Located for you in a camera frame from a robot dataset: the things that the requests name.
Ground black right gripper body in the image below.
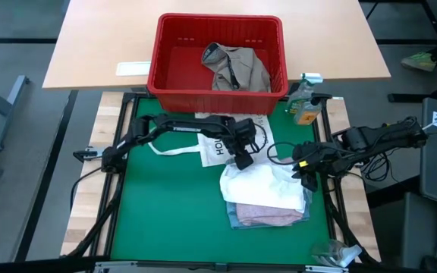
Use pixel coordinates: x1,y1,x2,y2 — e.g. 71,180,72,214
291,140,341,180

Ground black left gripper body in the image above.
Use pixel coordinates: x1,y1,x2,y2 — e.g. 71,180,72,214
224,118,260,157

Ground white printed tote bag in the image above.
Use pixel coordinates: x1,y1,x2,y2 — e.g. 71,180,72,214
147,112,279,168

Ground white garment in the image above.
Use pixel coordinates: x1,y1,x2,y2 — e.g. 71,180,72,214
219,158,308,214

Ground pink garment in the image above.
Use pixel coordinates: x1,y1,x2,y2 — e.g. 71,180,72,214
235,202,305,228

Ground light blue jeans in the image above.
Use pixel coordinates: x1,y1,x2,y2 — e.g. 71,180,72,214
225,188,313,231

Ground red plastic laundry bin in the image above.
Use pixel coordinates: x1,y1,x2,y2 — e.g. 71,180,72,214
146,13,290,116

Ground orange-label pump bottle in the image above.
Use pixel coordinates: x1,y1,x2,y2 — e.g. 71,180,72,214
294,93,333,127

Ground green-label spray bottle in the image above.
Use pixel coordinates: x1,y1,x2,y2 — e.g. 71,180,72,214
285,73,324,116

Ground khaki trousers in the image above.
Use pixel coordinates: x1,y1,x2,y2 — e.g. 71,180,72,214
201,42,272,93

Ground clear spray bottle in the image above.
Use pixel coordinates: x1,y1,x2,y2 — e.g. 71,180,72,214
311,240,363,269

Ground black desk foot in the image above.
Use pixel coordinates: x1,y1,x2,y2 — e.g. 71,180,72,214
388,75,437,103

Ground green table mat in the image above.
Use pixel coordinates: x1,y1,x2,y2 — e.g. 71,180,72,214
110,97,332,266

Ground white paper label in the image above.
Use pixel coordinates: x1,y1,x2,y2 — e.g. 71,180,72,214
115,61,152,77

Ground green shoe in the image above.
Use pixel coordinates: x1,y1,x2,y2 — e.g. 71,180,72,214
400,51,437,72

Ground light wooden desk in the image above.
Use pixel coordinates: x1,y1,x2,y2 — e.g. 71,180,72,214
42,0,391,91

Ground grey metal desk leg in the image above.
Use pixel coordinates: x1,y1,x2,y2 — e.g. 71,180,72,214
0,74,30,152

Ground black left camera cable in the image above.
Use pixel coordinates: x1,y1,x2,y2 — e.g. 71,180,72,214
253,122,269,153

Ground black camera cable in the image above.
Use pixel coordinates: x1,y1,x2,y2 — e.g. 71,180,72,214
253,122,269,153
266,141,298,166

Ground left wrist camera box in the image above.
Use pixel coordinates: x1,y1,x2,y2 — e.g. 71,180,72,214
234,150,255,171

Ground black right camera cable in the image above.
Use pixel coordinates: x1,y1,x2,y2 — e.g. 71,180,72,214
266,141,298,166

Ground black frame strut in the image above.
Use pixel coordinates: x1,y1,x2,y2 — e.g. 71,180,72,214
324,181,379,263
66,181,124,259

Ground black table frame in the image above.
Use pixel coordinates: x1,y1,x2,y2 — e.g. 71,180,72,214
89,92,356,273

